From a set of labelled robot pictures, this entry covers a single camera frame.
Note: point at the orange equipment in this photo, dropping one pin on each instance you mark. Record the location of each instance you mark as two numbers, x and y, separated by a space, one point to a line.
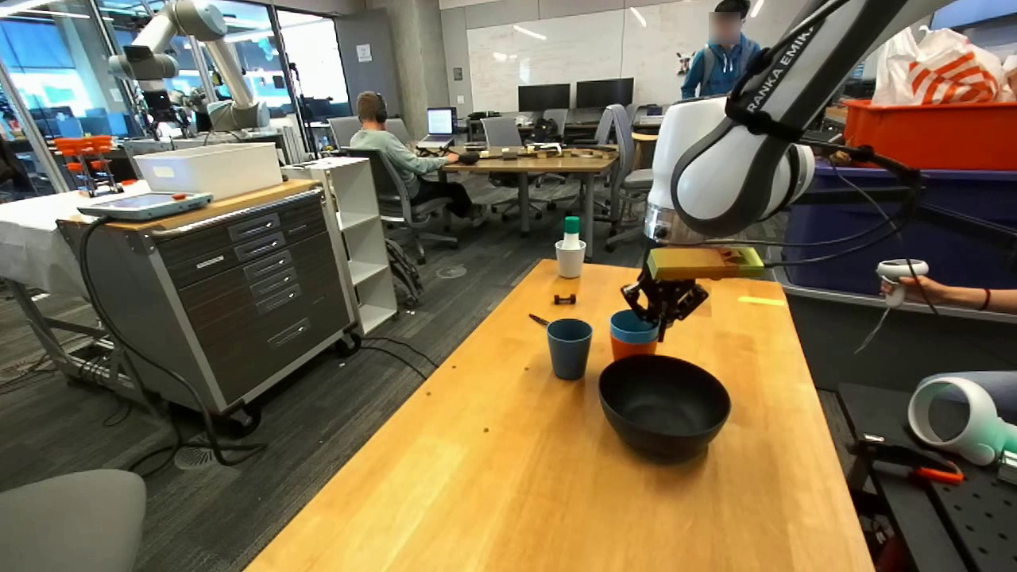
80 155

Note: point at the seated person green shirt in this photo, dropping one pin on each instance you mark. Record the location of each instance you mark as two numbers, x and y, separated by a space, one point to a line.
385 149

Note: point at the grey drawer tool cabinet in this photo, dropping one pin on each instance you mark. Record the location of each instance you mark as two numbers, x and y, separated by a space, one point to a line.
210 298

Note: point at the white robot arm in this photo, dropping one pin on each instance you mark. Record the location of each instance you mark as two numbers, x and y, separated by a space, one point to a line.
740 160

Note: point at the black mesh office chair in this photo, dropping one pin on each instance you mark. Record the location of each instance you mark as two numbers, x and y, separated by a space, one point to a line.
385 208

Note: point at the white shelf unit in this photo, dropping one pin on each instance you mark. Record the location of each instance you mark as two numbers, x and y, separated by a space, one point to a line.
360 243

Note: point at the wooden office table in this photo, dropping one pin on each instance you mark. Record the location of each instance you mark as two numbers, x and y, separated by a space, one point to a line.
542 164

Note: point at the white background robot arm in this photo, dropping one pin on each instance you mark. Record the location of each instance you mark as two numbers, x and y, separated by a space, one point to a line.
180 32

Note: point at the white handheld controller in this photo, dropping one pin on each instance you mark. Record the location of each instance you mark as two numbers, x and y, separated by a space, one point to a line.
901 269

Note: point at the black bowl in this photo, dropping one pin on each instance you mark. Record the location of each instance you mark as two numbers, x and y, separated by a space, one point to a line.
665 408

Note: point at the dark teal plastic cup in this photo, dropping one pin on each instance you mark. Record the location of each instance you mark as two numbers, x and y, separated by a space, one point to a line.
570 355

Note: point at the black monitor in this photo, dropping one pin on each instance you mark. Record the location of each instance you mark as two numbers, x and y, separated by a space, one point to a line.
542 96
604 93

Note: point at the yellow wrist camera mount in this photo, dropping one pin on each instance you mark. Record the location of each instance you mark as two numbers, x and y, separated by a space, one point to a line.
703 261

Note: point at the white plastic container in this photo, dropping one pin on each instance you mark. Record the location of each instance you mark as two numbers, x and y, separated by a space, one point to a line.
570 257

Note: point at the pale cylindrical device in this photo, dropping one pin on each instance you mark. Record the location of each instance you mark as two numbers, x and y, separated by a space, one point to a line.
958 418

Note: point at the operator hand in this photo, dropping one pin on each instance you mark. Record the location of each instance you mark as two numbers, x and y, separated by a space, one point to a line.
927 289

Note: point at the white orange striped bag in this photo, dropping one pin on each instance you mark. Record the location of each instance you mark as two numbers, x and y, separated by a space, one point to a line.
939 65

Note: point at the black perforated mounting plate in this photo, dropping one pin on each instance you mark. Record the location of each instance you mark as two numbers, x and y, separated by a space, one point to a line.
954 529

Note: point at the grey plastic bin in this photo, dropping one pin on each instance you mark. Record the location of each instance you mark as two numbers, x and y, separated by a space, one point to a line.
901 339

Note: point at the operator forearm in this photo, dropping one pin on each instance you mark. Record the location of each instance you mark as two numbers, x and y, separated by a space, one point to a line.
985 298

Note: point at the grey swivel chair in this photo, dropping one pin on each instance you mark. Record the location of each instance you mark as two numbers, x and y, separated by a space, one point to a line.
619 137

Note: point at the orange plastic bin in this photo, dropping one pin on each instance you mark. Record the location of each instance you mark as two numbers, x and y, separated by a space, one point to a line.
932 136

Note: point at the light blue plastic cup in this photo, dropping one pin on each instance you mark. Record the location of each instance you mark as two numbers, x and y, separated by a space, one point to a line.
633 323

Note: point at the dark blue plastic bin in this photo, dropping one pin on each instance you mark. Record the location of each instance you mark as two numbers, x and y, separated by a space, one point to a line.
846 227

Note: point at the black fork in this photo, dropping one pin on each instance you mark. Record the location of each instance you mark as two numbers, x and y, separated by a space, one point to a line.
539 318

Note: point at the grey laptop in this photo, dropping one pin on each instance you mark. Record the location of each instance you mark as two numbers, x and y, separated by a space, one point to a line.
143 205

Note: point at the grey office chair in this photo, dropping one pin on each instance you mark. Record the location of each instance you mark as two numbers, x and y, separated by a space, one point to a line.
63 526

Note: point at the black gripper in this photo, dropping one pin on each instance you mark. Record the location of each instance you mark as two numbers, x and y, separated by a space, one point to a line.
669 289

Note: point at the orange plastic cup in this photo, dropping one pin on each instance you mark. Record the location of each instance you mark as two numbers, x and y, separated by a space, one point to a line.
633 352

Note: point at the white box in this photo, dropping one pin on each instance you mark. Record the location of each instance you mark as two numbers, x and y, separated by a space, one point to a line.
210 168

